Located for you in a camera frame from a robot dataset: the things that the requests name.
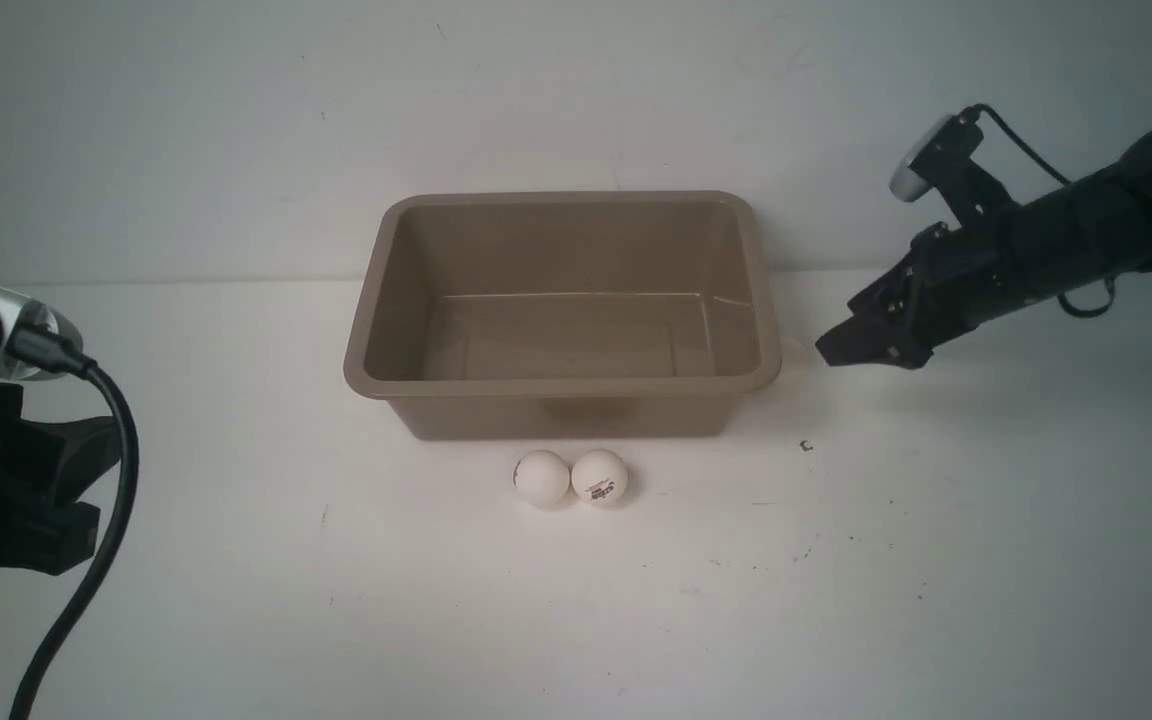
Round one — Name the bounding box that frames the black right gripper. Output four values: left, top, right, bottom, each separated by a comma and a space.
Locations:
814, 225, 1021, 370

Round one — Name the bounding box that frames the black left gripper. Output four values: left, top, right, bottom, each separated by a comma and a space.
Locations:
0, 382, 122, 577

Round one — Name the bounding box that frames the white ball red logo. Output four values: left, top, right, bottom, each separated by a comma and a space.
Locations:
570, 448, 631, 506

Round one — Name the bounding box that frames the white ball black logo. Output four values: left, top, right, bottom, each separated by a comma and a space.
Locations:
511, 450, 571, 510

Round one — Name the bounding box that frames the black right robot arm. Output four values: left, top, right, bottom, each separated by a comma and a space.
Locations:
814, 104, 1152, 369

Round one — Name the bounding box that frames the tan plastic bin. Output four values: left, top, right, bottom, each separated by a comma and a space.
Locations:
343, 190, 783, 441

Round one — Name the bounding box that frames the black left camera cable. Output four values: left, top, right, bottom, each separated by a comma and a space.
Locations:
8, 325, 141, 720

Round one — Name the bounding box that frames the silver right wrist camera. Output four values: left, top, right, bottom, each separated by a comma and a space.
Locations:
888, 114, 983, 202

